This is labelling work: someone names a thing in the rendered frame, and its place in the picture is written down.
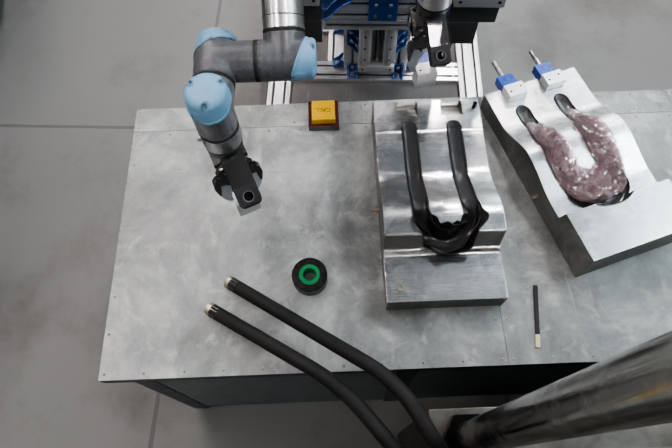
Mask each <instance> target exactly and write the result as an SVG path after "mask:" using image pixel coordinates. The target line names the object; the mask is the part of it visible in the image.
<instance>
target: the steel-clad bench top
mask: <svg viewBox="0 0 672 448"><path fill-rule="evenodd" d="M591 93H592V95H593V96H594V97H595V99H596V100H597V101H598V102H599V103H600V104H602V105H603V106H605V107H606V108H608V109H609V110H611V111H613V112H614V113H616V114H617V115H618V116H620V117H621V118H622V119H623V120H624V121H625V123H626V124H627V126H628V128H629V129H630V131H631V133H632V135H633V137H634V139H635V141H636V144H637V146H638V148H639V151H640V153H641V155H642V157H643V159H644V161H645V163H646V165H647V167H648V169H649V170H650V172H651V173H652V175H653V176H654V178H655V179H656V181H657V182H661V181H663V180H666V179H669V180H670V181H671V183H672V89H665V90H639V91H613V92H591ZM483 97H484V96H482V97H456V98H430V99H403V100H377V101H361V102H360V101H351V102H338V106H339V130H322V131H309V127H308V103H299V104H273V105H247V106H234V108H235V112H236V115H237V118H238V120H239V124H240V127H241V130H242V134H243V136H242V138H243V144H244V147H245V149H246V151H247V153H248V156H247V157H249V158H251V159H252V161H254V160H255V161H257V162H258V163H259V164H260V166H261V168H262V171H263V179H262V183H261V185H260V188H259V191H260V194H261V196H262V201H261V202H260V204H261V207H262V208H260V209H258V210H255V211H253V212H251V213H248V214H246V215H244V216H240V213H239V211H238V209H237V206H236V204H235V202H234V200H233V201H228V200H225V199H223V198H222V197H220V195H219V194H218V193H217V192H216V191H215V189H214V187H213V184H212V179H213V178H214V176H216V174H215V172H216V169H215V167H214V165H213V163H212V160H211V158H210V156H209V153H208V152H207V150H206V148H205V146H204V145H203V142H202V141H198V140H197V136H199V134H198V132H197V129H196V127H195V125H194V123H193V120H192V118H191V117H190V115H189V114H188V112H187V109H186V108H168V109H142V110H137V115H136V122H135V128H134V135H133V142H132V149H131V156H130V163H129V170H128V177H127V184H126V191H125V198H124V205H123V211H122V218H121V225H120V232H119V239H118V246H117V253H116V260H115V267H114V274H113V281H112V288H111V294H110V301H109V308H108V315H107V322H106V329H105V336H104V343H103V350H102V357H101V364H100V370H99V377H98V381H119V380H145V379H170V378H196V377H222V376H248V375H273V374H299V373H304V372H302V371H300V370H299V369H297V368H295V367H293V366H292V365H290V364H288V363H287V362H285V361H283V360H282V359H280V358H278V357H277V356H275V355H273V354H271V353H270V352H268V351H266V350H265V349H263V348H261V347H260V346H258V345H256V344H255V343H253V342H251V341H249V340H248V339H246V338H244V337H243V336H241V335H239V334H238V333H236V332H234V331H233V330H231V329H229V328H228V327H226V326H224V325H222V324H221V323H219V322H217V321H216V320H214V319H212V318H211V317H209V316H207V315H206V314H205V313H204V311H205V308H206V306H207V305H208V304H209V303H211V302H212V303H214V304H216V305H218V306H219V307H221V308H223V309H225V310H226V311H228V312H230V313H232V314H233V315H235V316H237V317H239V318H240V319H242V320H244V321H245V322H247V323H249V324H251V325H252V326H254V327H256V328H258V329H259V330H261V331H263V332H265V333H266V334H268V335H270V336H271V337H273V338H275V339H277V340H278V341H280V342H282V343H284V344H285V345H287V346H289V347H291V348H292V349H294V350H296V351H297V352H299V353H301V354H303V355H304V356H306V357H308V358H310V359H311V360H313V361H315V362H316V363H318V364H320V365H321V366H323V367H325V368H326V369H327V370H329V371H330V372H351V371H364V370H362V369H361V368H359V367H357V366H356V365H354V364H352V363H350V362H349V361H347V360H345V359H344V358H342V357H340V356H339V355H337V354H335V353H334V352H332V351H330V350H329V349H327V348H325V347H324V346H322V345H320V344H319V343H317V342H315V341H314V340H312V339H310V338H309V337H307V336H305V335H304V334H302V333H300V332H299V331H297V330H295V329H294V328H292V327H290V326H289V325H287V324H285V323H284V322H282V321H280V320H279V319H277V318H275V317H274V316H272V315H270V314H268V313H267V312H265V311H263V310H262V309H260V308H258V307H257V306H255V305H253V304H252V303H250V302H248V301H247V300H245V299H243V298H242V297H240V296H238V295H237V294H235V293H233V292H232V291H230V290H228V289H227V288H225V287H224V282H225V280H226V278H227V277H229V276H232V277H234V278H236V279H238V280H239V281H241V282H243V283H245V284H246V285H248V286H250V287H251V288H253V289H255V290H257V291H258V292H260V293H262V294H264V295H265V296H267V297H269V298H270V299H272V300H274V301H276V302H277V303H279V304H281V305H283V306H284V307H286V308H288V309H289V310H291V311H293V312H295V313H296V314H298V315H300V316H301V317H303V318H305V319H307V320H308V321H310V322H312V323H314V324H315V325H317V326H319V327H320V328H322V329H324V330H326V331H327V332H329V333H331V334H332V335H334V336H336V337H338V338H339V339H341V340H343V341H345V342H346V343H348V344H350V345H351V346H353V347H355V348H357V349H358V350H360V351H362V352H363V353H365V354H367V355H369V356H370V357H372V358H373V359H375V360H377V361H378V362H380V363H381V364H382V365H384V366H385V367H387V368H388V369H389V370H402V369H428V368H454V367H479V366H505V365H531V364H557V363H583V362H601V361H603V360H605V359H607V358H610V357H612V356H614V355H616V354H619V353H621V352H623V351H625V350H628V349H630V348H632V347H634V346H637V345H639V344H641V343H643V342H646V341H648V340H650V339H653V338H655V337H657V336H659V335H662V334H664V333H666V332H668V331H671V330H672V243H669V244H667V245H664V246H661V247H658V248H656V249H653V250H650V251H647V252H645V253H642V254H639V255H636V256H633V257H631V258H628V259H625V260H622V261H620V262H617V263H614V264H611V265H608V266H606V267H603V268H600V269H597V270H595V271H592V272H589V273H586V274H584V275H581V276H578V277H575V276H574V274H573V273H572V271H571V269H570V267H569V265H568V264H567V262H566V260H565V258H564V256H563V255H562V253H561V251H560V249H559V247H558V246H557V244H556V242H555V240H554V239H553V237H552V235H551V233H550V231H549V230H548V228H547V226H546V224H545V222H544V221H543V219H542V217H541V215H540V214H539V212H538V210H537V208H536V206H535V205H534V203H533V201H532V200H530V196H529V194H528V192H527V190H526V188H525V187H524V185H523V183H522V181H521V180H520V178H519V176H518V174H517V172H516V171H515V169H514V167H513V165H512V163H511V162H510V160H509V158H508V156H507V155H506V153H505V151H504V149H503V147H502V146H501V144H500V142H499V140H498V138H497V137H496V135H495V133H494V131H493V130H492V128H491V126H490V124H489V122H488V121H487V119H486V117H485V115H484V113H483V112H482V110H481V108H480V106H481V103H482V100H483ZM459 99H478V105H479V110H480V116H481V122H482V128H483V135H484V142H485V148H486V154H487V161H488V167H489V171H490V175H491V178H492V181H493V183H494V186H495V188H496V190H497V192H498V195H499V197H500V200H501V203H502V206H503V210H504V215H505V221H506V228H507V231H506V233H505V235H504V237H503V239H502V241H501V244H500V253H501V259H502V265H503V270H504V276H505V282H506V288H507V293H508V299H507V300H506V301H505V302H504V303H503V304H502V305H497V306H471V307H446V308H420V309H394V310H386V309H385V296H384V282H383V269H382V255H381V242H380V229H379V215H378V213H376V212H371V207H376V206H378V202H377V189H376V175H375V162H374V148H373V135H372V110H373V102H397V105H406V104H415V102H416V101H424V100H440V101H441V102H440V103H458V101H459ZM361 114H362V117H361ZM304 258H315V259H318V260H320V261H321V262H322V263H323V264H324V265H325V267H326V269H327V276H328V281H327V285H326V287H325V288H324V290H323V291H322V292H320V293H319V294H317V295H314V296H306V295H303V294H301V293H299V292H298V291H297V290H296V288H295V287H294V284H293V280H292V270H293V268H294V266H295V264H296V263H297V262H299V261H300V260H302V259H304ZM533 285H537V286H538V304H539V326H540V346H541V347H540V348H536V343H535V319H534V296H533ZM505 344H506V345H505ZM506 350H507V351H506Z"/></svg>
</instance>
